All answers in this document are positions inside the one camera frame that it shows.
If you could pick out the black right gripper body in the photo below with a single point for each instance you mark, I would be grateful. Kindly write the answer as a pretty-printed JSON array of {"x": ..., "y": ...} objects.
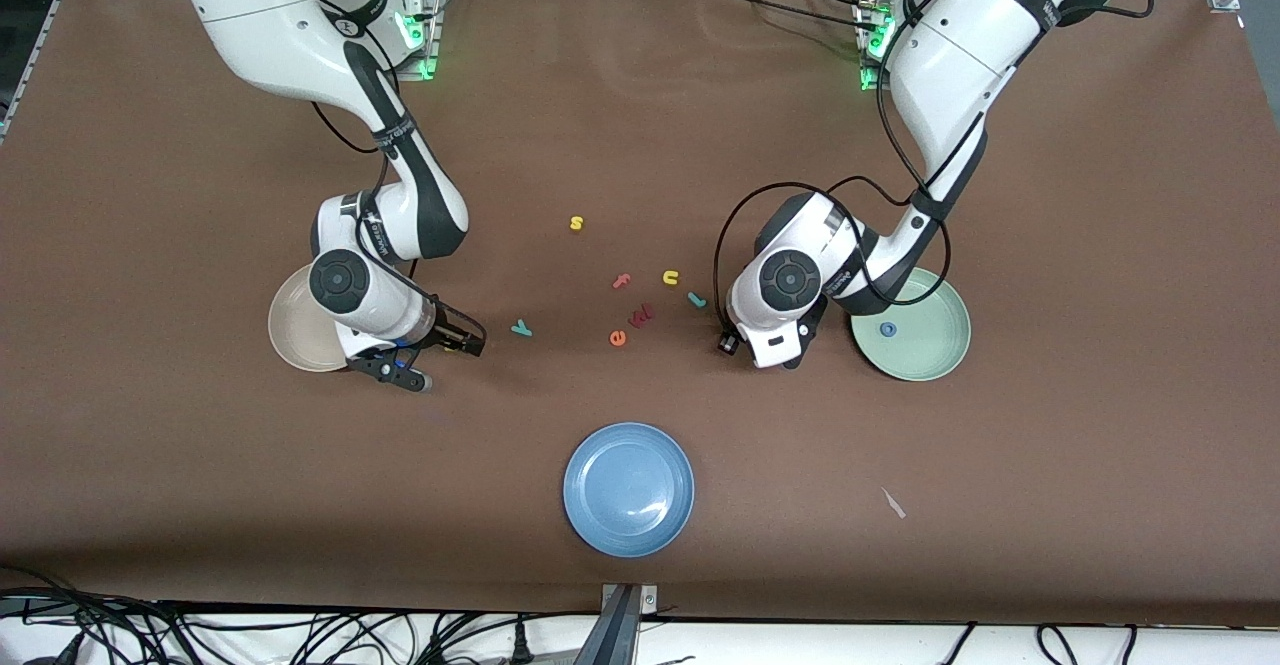
[{"x": 452, "y": 328}]

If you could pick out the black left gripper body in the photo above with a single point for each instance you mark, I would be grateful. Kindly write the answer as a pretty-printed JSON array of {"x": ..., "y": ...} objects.
[{"x": 728, "y": 342}]

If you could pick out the teal letter y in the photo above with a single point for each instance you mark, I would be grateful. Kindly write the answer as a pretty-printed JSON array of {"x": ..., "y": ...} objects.
[{"x": 520, "y": 328}]

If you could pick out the teal letter l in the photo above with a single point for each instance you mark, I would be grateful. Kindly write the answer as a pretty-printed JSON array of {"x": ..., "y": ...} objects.
[{"x": 697, "y": 299}]

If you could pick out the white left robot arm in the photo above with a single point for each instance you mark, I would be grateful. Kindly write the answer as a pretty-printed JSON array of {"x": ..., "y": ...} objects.
[{"x": 960, "y": 55}]

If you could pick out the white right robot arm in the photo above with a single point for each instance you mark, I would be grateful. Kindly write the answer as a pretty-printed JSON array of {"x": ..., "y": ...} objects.
[{"x": 280, "y": 25}]

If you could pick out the dark red letter w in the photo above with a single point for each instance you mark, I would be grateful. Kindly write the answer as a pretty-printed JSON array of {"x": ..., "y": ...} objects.
[{"x": 641, "y": 316}]

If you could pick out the beige brown plate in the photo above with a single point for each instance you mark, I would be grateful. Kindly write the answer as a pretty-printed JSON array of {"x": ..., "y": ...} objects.
[{"x": 295, "y": 330}]

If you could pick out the blue plate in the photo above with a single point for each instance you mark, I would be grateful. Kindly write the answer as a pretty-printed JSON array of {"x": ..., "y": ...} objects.
[{"x": 628, "y": 490}]

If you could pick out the pale green plate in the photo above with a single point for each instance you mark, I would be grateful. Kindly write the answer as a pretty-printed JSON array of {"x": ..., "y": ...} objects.
[{"x": 930, "y": 345}]

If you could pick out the small white paper scrap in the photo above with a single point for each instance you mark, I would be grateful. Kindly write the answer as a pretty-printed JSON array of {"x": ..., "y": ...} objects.
[{"x": 894, "y": 504}]

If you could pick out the brown table mat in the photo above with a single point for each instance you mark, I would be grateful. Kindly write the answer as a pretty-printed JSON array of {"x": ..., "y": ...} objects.
[{"x": 640, "y": 125}]

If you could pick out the black power plug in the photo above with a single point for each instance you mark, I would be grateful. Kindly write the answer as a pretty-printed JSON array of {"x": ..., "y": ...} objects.
[{"x": 520, "y": 645}]

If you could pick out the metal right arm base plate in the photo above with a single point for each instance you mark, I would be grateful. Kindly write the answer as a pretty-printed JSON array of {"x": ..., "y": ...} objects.
[{"x": 433, "y": 35}]

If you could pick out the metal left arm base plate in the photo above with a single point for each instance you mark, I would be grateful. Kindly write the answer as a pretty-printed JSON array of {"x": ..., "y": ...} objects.
[{"x": 866, "y": 80}]

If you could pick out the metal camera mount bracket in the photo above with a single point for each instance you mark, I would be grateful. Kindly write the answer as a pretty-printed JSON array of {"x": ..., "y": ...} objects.
[{"x": 620, "y": 635}]

